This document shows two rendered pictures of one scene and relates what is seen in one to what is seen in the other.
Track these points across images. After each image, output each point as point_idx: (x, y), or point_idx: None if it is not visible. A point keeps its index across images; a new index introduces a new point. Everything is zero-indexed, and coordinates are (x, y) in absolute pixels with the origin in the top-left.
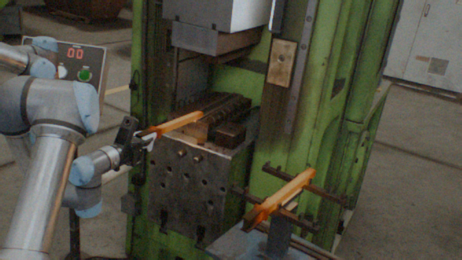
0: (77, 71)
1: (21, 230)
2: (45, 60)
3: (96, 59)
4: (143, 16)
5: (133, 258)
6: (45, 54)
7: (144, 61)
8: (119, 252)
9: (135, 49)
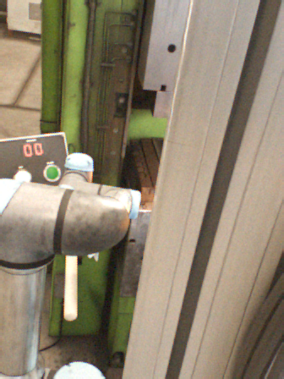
0: (41, 170)
1: None
2: (136, 191)
3: (58, 150)
4: (87, 83)
5: (62, 338)
6: (90, 178)
7: (86, 133)
8: (43, 339)
9: (70, 121)
